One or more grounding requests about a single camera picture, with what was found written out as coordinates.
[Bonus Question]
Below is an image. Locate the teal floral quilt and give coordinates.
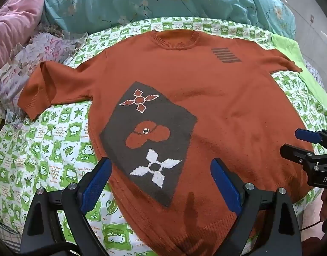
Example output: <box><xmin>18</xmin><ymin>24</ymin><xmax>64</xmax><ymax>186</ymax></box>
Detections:
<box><xmin>43</xmin><ymin>0</ymin><xmax>297</xmax><ymax>40</ymax></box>

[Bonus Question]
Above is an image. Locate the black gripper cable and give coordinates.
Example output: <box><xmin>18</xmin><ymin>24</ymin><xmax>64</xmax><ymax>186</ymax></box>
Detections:
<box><xmin>299</xmin><ymin>219</ymin><xmax>323</xmax><ymax>232</ymax></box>

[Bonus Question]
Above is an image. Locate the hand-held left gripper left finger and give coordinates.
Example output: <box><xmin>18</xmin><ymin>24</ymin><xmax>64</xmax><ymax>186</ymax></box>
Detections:
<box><xmin>21</xmin><ymin>157</ymin><xmax>113</xmax><ymax>256</ymax></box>

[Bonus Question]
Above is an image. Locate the green white checkered bed sheet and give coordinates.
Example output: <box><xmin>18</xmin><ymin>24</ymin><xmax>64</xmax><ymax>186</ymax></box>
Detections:
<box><xmin>0</xmin><ymin>16</ymin><xmax>327</xmax><ymax>256</ymax></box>

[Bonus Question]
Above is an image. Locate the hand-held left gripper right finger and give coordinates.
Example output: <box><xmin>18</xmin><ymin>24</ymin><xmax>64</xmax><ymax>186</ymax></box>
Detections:
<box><xmin>210</xmin><ymin>158</ymin><xmax>303</xmax><ymax>256</ymax></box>

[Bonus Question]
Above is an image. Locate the purple floral ruffled cloth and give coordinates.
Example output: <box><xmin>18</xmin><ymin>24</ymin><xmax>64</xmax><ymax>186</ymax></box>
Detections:
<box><xmin>0</xmin><ymin>29</ymin><xmax>89</xmax><ymax>124</ymax></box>

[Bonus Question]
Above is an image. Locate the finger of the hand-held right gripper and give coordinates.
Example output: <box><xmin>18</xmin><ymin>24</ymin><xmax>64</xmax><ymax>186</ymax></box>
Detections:
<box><xmin>280</xmin><ymin>143</ymin><xmax>317</xmax><ymax>166</ymax></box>
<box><xmin>295</xmin><ymin>128</ymin><xmax>327</xmax><ymax>152</ymax></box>

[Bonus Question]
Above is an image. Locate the orange knit sweater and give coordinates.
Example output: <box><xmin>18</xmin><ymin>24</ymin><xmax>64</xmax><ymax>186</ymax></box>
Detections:
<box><xmin>17</xmin><ymin>29</ymin><xmax>317</xmax><ymax>256</ymax></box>

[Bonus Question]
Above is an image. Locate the light green cloth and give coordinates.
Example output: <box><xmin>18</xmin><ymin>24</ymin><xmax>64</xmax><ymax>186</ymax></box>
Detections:
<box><xmin>270</xmin><ymin>32</ymin><xmax>325</xmax><ymax>99</ymax></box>

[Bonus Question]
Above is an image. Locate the pink padded quilt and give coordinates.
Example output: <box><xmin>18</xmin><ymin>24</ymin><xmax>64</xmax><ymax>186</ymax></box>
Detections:
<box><xmin>0</xmin><ymin>0</ymin><xmax>51</xmax><ymax>73</ymax></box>

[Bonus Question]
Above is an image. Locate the plaid cloth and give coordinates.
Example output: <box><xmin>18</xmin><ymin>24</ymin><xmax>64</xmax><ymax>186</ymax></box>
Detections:
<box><xmin>0</xmin><ymin>213</ymin><xmax>23</xmax><ymax>246</ymax></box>

